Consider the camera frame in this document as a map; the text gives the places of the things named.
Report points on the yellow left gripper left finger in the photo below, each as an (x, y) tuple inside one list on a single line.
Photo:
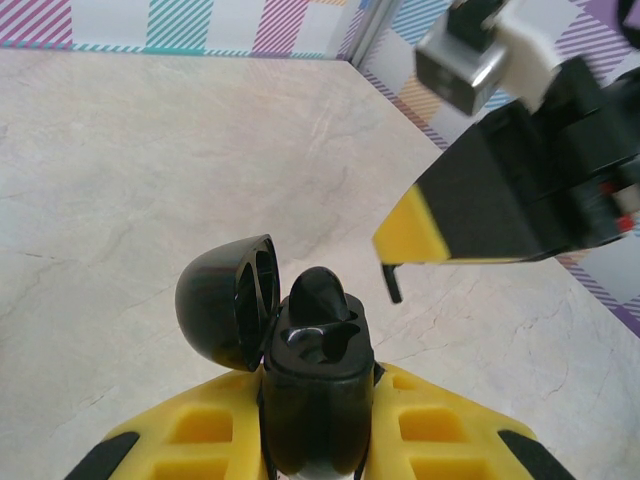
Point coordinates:
[(145, 440)]

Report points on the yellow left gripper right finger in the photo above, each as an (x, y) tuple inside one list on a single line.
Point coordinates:
[(385, 450)]

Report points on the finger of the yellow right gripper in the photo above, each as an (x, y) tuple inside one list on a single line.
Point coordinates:
[(410, 230), (393, 282)]

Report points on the black earbud charging case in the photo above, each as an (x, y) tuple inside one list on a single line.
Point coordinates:
[(310, 425)]

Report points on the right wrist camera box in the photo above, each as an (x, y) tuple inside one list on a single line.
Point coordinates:
[(450, 75)]

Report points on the aluminium frame post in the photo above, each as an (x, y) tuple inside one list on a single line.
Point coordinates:
[(372, 30)]

